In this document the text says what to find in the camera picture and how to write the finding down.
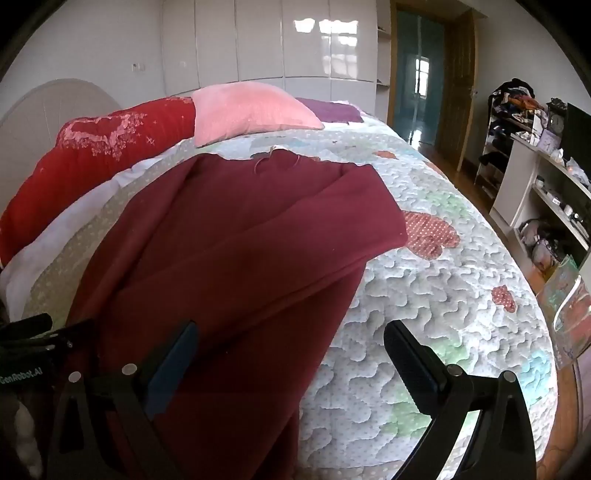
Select quilted heart-pattern bedspread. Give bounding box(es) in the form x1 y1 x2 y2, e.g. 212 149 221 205
21 111 561 480

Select bags under shelf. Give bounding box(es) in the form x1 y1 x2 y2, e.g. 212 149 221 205
517 219 561 278

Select maroon garment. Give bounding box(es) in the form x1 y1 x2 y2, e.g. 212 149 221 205
65 152 408 480

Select shoe rack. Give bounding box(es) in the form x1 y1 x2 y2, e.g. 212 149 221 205
475 80 550 199

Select white fluffy cloth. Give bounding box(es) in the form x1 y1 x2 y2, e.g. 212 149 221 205
13 406 43 480

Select ornate table clock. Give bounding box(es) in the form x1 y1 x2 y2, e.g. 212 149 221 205
547 98 568 134

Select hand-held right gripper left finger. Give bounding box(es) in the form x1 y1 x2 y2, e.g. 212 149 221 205
46 320 199 480

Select glossy white wardrobe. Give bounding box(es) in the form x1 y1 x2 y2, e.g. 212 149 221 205
161 0 379 102

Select white shelf unit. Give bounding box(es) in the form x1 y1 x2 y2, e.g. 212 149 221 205
489 134 591 264

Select red patterned duvet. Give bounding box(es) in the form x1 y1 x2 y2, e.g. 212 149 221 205
0 96 197 264

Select pink pillow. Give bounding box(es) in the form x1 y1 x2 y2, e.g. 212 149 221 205
190 83 325 147

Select pile of clothes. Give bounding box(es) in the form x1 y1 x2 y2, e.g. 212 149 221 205
489 79 548 114

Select black television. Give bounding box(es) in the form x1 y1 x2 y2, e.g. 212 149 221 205
563 102 591 181

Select iridescent gift bag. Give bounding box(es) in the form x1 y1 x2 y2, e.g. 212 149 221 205
538 254 591 370

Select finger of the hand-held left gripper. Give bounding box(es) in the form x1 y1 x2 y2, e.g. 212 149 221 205
48 322 99 352
0 313 52 344

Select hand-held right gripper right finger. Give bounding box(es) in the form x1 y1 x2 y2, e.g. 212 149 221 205
383 319 539 480

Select wooden door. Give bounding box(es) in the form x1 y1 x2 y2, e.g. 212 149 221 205
436 9 476 171

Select purple cloth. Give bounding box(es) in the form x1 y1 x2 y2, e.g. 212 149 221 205
295 97 365 124

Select white round headboard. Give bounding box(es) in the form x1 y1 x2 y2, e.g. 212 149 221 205
0 78 122 153

